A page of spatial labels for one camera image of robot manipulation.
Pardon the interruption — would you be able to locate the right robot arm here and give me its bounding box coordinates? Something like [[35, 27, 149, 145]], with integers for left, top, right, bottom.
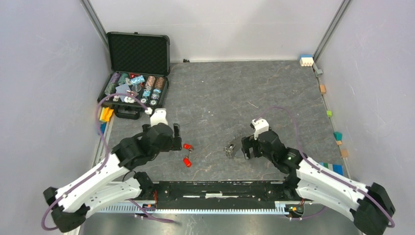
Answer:
[[241, 130, 395, 235]]

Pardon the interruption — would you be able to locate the black poker chip case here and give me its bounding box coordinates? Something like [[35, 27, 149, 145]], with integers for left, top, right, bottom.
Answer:
[[97, 32, 171, 119]]

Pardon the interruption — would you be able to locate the blue green lego stack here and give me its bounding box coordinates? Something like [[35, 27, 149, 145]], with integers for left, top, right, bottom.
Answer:
[[320, 163, 344, 176]]

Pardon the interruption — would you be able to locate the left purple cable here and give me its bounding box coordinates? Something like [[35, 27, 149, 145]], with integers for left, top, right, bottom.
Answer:
[[41, 93, 177, 232]]

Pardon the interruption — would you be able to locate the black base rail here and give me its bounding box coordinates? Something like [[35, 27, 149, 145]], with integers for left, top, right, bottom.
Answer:
[[135, 181, 302, 210]]

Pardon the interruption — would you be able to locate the white blue toy block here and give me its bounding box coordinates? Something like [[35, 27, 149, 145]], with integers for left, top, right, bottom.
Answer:
[[299, 54, 314, 67]]

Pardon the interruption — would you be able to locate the grey block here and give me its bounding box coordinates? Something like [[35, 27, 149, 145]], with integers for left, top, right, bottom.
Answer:
[[312, 63, 323, 78]]

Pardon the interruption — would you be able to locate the yellow orange toy block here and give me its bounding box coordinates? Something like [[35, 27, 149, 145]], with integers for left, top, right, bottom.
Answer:
[[99, 107, 114, 122]]

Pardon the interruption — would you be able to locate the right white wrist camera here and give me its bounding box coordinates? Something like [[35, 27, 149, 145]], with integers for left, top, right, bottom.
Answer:
[[251, 118, 270, 140]]

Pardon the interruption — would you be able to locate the tan wooden cube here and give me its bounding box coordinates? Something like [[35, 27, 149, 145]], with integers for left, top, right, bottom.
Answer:
[[340, 149, 349, 158]]

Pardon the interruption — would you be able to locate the teal cube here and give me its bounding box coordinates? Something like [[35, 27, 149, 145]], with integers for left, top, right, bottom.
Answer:
[[333, 131, 343, 141]]

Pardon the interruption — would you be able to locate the small red tag key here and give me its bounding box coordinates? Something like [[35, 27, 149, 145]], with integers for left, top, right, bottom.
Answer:
[[183, 143, 194, 152]]

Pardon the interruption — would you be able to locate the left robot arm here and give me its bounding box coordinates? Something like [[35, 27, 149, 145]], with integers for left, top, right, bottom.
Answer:
[[43, 123, 182, 233]]

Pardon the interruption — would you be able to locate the orange wooden cube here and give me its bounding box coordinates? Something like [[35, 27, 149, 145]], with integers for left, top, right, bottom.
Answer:
[[319, 84, 326, 95]]

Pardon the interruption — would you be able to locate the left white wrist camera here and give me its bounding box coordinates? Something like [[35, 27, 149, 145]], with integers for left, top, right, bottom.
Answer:
[[144, 107, 168, 127]]

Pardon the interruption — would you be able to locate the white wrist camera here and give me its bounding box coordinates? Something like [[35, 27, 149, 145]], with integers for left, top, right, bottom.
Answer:
[[251, 118, 270, 140], [144, 107, 168, 127]]

